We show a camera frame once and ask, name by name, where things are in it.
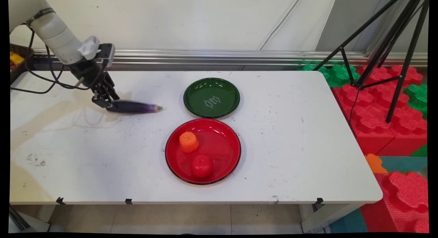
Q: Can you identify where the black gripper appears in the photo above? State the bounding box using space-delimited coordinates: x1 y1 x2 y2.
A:
70 59 120 109

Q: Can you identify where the purple toy eggplant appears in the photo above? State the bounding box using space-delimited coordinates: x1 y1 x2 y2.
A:
106 100 164 114

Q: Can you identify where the brown wicker basket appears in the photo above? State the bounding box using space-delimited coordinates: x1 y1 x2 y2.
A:
10 43 35 84

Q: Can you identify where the orange toy carrot piece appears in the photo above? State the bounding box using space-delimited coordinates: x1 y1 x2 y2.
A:
179 131 199 153

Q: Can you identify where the dark green plate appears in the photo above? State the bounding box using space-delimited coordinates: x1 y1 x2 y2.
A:
183 78 241 119

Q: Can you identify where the red toy tomato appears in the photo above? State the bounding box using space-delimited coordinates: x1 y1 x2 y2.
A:
191 154 214 179

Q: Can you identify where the red plate black rim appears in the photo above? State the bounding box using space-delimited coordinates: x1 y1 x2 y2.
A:
165 118 242 185

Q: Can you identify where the green foam block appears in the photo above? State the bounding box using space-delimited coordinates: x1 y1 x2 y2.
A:
403 83 428 120
297 63 360 88

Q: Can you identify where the white table leg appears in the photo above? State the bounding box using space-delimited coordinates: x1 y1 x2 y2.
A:
300 203 364 234

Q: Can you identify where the large red foam block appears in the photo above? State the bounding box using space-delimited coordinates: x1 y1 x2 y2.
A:
332 83 396 156

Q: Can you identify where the teal foam floor mat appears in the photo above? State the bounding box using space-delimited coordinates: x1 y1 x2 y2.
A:
328 208 369 234

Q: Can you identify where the black tripod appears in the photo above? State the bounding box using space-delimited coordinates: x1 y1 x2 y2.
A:
313 0 430 124

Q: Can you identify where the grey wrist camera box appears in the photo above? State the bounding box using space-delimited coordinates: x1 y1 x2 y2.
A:
97 43 116 68

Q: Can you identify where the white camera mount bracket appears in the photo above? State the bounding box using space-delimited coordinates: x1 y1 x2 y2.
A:
77 36 101 61

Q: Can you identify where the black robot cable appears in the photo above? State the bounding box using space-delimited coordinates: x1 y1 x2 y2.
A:
10 23 107 95

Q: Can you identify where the aluminium wall rail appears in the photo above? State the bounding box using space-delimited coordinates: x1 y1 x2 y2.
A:
34 49 428 72

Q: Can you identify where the grey table leg frame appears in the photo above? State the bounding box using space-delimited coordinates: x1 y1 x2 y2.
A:
9 204 51 233

